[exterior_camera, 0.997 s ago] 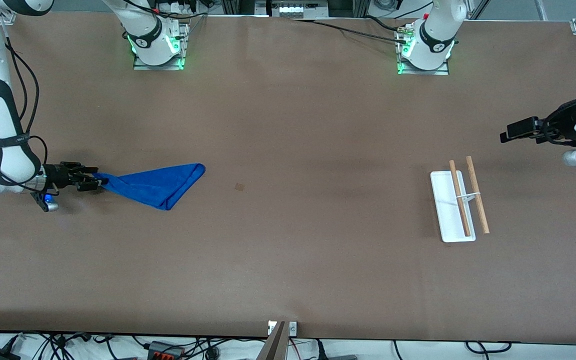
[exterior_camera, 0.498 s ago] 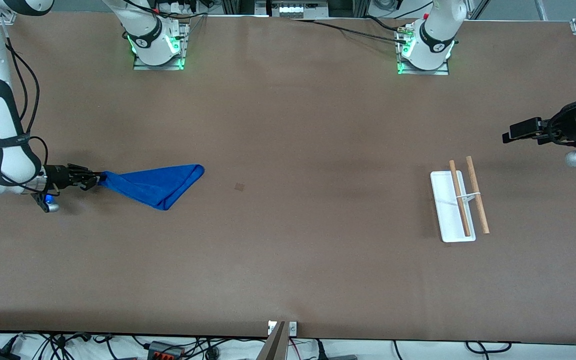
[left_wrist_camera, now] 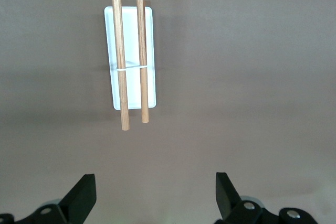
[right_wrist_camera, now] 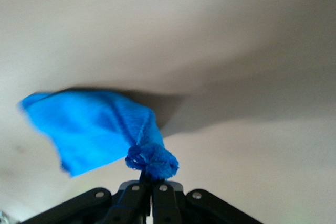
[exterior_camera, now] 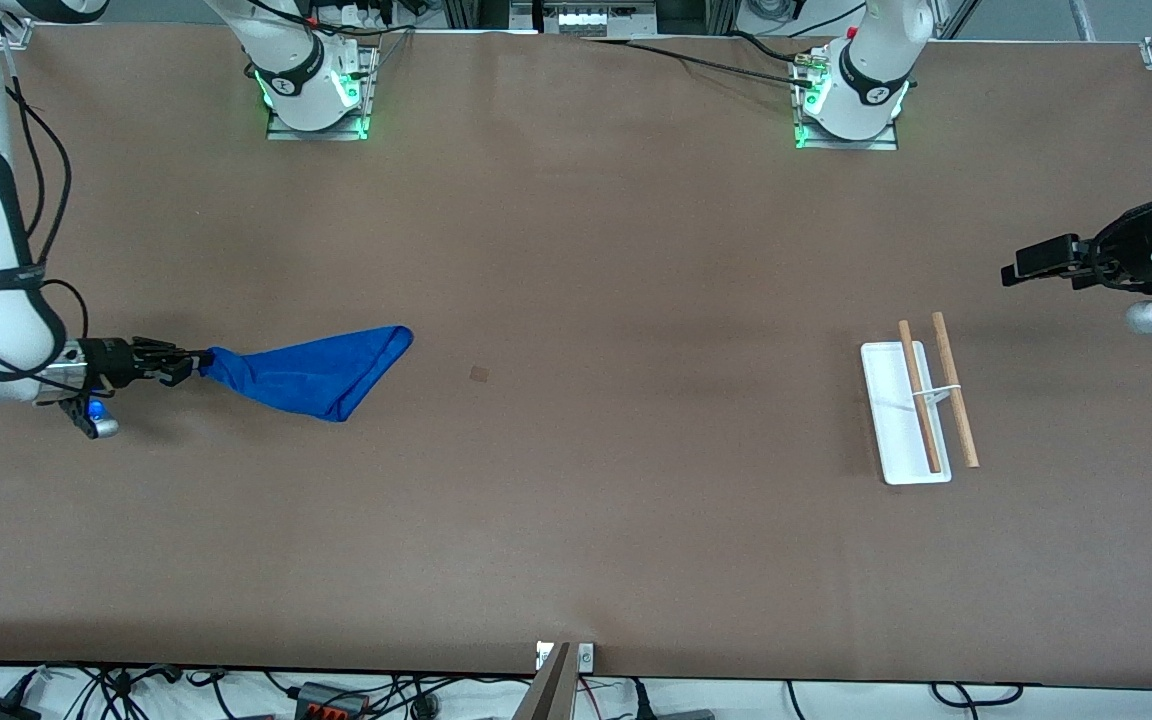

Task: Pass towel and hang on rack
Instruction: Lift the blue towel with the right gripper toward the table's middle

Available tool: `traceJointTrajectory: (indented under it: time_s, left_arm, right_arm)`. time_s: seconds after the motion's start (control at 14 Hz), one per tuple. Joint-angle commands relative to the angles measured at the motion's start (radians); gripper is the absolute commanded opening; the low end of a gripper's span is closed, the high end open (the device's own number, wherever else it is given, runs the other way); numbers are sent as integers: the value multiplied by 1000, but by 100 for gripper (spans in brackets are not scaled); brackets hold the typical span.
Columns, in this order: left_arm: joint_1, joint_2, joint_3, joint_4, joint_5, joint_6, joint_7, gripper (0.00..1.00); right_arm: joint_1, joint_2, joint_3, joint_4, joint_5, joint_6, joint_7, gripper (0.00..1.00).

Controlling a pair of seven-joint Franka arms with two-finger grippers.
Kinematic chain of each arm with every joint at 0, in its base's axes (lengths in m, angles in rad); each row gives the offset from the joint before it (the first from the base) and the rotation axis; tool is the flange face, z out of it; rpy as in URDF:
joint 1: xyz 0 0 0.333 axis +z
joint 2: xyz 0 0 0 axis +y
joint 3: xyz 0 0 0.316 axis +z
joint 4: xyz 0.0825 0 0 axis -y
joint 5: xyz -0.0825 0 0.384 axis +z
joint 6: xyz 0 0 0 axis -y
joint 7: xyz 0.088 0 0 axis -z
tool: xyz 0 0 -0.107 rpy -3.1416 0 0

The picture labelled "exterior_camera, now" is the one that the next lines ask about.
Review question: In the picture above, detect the blue towel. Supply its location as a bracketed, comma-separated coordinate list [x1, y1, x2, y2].
[198, 326, 415, 423]

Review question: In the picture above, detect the wooden rack rod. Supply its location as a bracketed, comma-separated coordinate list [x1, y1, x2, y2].
[898, 320, 942, 474]
[931, 312, 980, 469]

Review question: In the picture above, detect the white rectangular tray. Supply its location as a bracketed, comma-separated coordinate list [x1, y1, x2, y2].
[860, 341, 965, 487]

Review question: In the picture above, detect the black orange connector box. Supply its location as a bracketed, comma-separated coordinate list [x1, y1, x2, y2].
[294, 682, 369, 720]

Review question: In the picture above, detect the grey metal beam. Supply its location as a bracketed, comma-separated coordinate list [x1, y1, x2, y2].
[513, 643, 577, 720]

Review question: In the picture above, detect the white power strip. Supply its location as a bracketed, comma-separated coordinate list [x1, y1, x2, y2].
[541, 0, 659, 39]

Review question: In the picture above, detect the short curved black cable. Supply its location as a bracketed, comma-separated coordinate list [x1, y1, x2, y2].
[726, 30, 817, 66]

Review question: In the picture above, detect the long black table cable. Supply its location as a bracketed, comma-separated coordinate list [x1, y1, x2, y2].
[581, 38, 817, 89]

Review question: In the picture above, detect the small metal bracket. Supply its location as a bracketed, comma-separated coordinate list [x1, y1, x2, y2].
[536, 642, 596, 673]

